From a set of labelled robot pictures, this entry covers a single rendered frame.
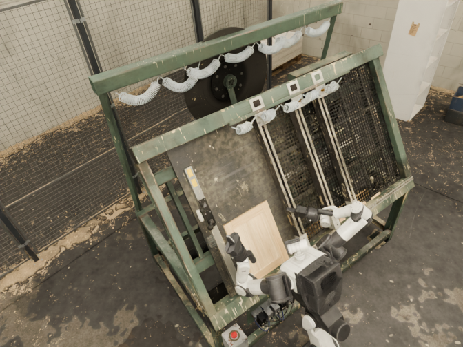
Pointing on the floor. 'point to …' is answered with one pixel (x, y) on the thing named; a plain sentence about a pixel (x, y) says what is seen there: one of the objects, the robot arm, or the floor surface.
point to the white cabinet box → (415, 51)
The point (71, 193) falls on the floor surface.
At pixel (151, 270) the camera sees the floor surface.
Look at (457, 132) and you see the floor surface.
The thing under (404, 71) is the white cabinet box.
